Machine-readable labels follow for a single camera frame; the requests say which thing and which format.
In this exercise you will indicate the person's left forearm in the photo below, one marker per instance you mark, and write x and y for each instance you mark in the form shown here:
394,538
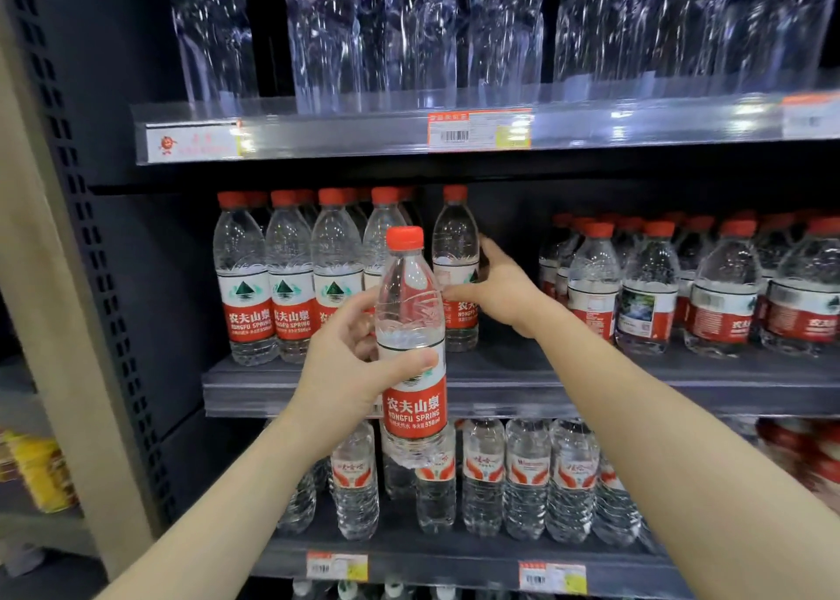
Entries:
223,527

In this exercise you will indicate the small orange yellow price tag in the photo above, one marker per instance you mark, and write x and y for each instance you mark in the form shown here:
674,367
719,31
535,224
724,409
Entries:
552,577
337,566

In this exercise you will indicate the row of white-label clear bottles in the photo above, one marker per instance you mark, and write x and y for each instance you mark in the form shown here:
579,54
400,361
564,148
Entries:
525,488

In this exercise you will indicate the pale orange-topped price tag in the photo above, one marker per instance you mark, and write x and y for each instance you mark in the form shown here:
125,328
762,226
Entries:
810,115

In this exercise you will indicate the group of red-wrapped bottles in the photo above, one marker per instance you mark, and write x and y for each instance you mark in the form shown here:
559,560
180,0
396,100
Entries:
814,462

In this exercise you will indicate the orange and yellow price tag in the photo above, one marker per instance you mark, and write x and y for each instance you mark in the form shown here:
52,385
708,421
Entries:
479,129

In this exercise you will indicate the person's right hand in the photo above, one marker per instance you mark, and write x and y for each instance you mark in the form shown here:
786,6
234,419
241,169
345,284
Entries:
508,294

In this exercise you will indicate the white and red shelf tag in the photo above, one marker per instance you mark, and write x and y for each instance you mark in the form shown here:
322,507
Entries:
193,141

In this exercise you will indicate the person's left hand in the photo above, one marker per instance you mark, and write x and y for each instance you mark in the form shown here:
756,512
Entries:
334,383

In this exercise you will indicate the pile of yellow packets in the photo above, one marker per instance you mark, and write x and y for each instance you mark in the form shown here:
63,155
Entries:
43,471

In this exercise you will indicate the row of large clear bottles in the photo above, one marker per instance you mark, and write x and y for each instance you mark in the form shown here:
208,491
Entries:
321,29

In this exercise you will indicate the person's right forearm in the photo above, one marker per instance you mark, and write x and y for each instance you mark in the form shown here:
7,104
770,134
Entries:
689,462

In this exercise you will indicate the dark shelf board with tags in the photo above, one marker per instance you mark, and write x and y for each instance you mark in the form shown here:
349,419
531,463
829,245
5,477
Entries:
446,557

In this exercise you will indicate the grey shelf board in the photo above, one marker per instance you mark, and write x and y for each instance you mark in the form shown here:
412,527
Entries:
656,383

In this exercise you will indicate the person's right thumb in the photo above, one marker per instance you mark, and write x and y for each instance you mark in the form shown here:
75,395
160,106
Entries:
463,291

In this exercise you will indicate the white-cap bottle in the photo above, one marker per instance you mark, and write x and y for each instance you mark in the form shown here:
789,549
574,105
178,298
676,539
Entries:
444,593
302,590
348,591
394,589

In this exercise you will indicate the tall red-label water bottle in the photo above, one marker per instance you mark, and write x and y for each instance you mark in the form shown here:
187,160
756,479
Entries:
410,278
455,239

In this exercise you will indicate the row of tall red-cap bottles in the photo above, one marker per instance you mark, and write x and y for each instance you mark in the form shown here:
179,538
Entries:
244,271

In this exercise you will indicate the row of short red-cap bottles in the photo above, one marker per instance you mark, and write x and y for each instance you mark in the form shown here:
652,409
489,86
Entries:
649,278

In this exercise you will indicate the person's left thumb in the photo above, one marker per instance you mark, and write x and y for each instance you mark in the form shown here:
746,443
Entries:
413,364

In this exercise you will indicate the black perforated shelf upright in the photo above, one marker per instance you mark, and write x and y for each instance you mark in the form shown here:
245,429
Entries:
85,225

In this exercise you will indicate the beige shelf side panel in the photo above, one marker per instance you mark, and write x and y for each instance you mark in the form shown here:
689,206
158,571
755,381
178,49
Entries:
52,357

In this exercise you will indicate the clear-fronted shelf board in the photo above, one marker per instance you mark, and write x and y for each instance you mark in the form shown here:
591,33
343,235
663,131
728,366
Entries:
328,130

